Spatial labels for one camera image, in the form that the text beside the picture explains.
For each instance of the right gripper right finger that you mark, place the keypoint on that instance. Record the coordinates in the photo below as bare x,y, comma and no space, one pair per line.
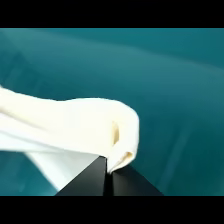
133,185

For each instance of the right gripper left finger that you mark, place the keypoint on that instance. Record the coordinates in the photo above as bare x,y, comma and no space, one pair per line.
91,181

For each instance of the cream T-shirt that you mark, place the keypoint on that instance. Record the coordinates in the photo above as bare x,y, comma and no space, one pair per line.
66,123

